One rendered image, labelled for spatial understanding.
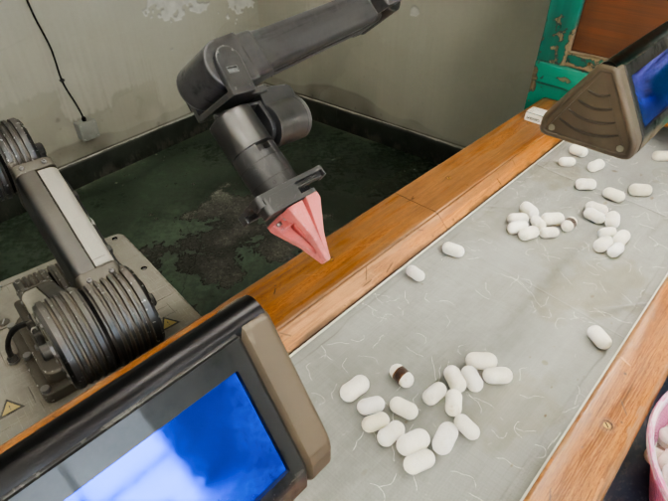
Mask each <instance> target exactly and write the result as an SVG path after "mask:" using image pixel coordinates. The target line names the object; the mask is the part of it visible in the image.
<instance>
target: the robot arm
mask: <svg viewBox="0 0 668 501"><path fill-rule="evenodd" d="M401 1H402V0H333V1H331V2H328V3H325V4H323V5H320V6H318V7H315V8H312V9H310V10H307V11H304V12H302V13H299V14H297V15H294V16H291V17H289V18H286V19H283V20H281V21H278V22H276V23H273V24H270V25H268V26H265V27H262V28H259V29H256V30H252V31H249V30H246V31H242V32H240V33H237V34H235V33H234V32H232V33H229V34H227V35H224V36H222V37H219V38H216V39H214V40H211V41H209V42H208V43H207V44H206V45H205V46H204V47H203V48H202V49H201V50H200V51H199V52H198V53H197V55H196V56H195V57H194V58H193V59H192V60H191V61H190V62H189V63H188V64H187V65H186V66H185V67H184V68H183V69H182V70H181V71H180V72H179V74H178V76H177V79H176V84H177V89H178V91H179V93H180V95H181V96H182V98H183V99H184V100H185V101H186V103H187V105H188V107H189V109H190V111H191V112H194V114H195V116H196V118H197V120H198V122H199V123H202V122H206V121H209V120H213V119H215V121H214V122H213V124H212V125H211V127H210V132H211V134H212V135H213V137H214V138H215V140H216V141H217V143H218V144H219V145H220V147H221V148H222V150H223V151H224V153H225V154H226V156H227V157H228V159H229V160H230V162H231V163H232V165H233V166H234V168H235V169H236V171H237V172H238V174H239V175H240V177H241V178H242V180H243V181H244V183H245V184H246V186H247V187H248V189H249V190H250V192H251V194H252V195H253V197H254V199H253V200H252V201H251V203H250V204H249V205H248V206H247V208H246V209H245V210H244V211H243V213H242V214H241V215H240V216H239V217H238V220H239V221H240V223H241V224H242V226H243V227H244V228H246V227H247V226H248V225H249V224H250V223H252V222H254V221H256V220H258V219H259V218H263V220H264V221H265V222H266V221H267V220H268V221H267V222H266V223H265V225H266V226H267V228H268V229H269V231H270V232H271V233H272V234H274V235H276V236H278V237H280V238H281V239H283V240H285V241H287V242H289V243H291V244H293V245H295V246H297V247H298V248H300V249H302V250H303V251H305V252H306V253H308V254H309V255H310V256H312V257H313V258H314V259H316V260H317V261H319V262H320V263H322V264H323V263H325V262H326V261H328V260H329V259H330V254H329V250H328V247H327V243H326V239H325V235H324V229H323V220H322V210H321V200H320V196H319V194H318V193H317V191H316V190H315V188H314V187H313V188H310V187H309V184H310V183H312V182H314V181H316V180H317V181H319V180H321V179H322V178H323V177H324V176H325V175H326V173H325V171H324V170H323V168H322V167H321V165H317V166H316V167H314V168H312V169H310V170H308V171H306V172H304V173H302V174H300V175H298V176H297V174H296V173H295V171H294V170H293V168H292V167H291V165H290V164H289V162H288V161H287V159H286V158H285V157H284V155H283V154H282V152H281V151H280V149H279V148H278V147H280V146H283V145H285V144H288V143H290V142H293V141H296V140H298V139H301V138H304V137H305V136H307V135H308V133H309V132H310V130H311V126H312V116H311V112H310V109H309V107H308V105H307V104H306V102H305V101H304V100H303V99H302V98H300V97H299V96H297V95H295V93H294V90H293V89H292V87H291V86H290V85H289V84H279V85H272V86H266V85H265V84H264V85H260V86H256V85H258V84H260V83H261V82H263V81H265V80H266V79H268V78H270V77H272V76H274V75H276V74H279V73H281V72H283V71H285V70H287V69H289V68H291V67H293V66H295V65H297V64H299V63H301V62H303V61H305V60H307V59H309V58H311V57H313V56H315V55H317V54H319V53H321V52H323V51H325V50H327V49H329V48H331V47H333V46H336V45H338V44H340V43H342V42H344V41H346V40H348V39H350V38H354V37H357V36H359V35H365V34H366V33H367V32H369V31H370V30H372V29H373V28H374V27H376V26H377V25H378V24H380V23H381V22H383V21H384V20H385V19H387V18H388V17H389V16H391V15H392V14H394V13H395V12H396V11H398V10H399V9H400V6H401Z"/></svg>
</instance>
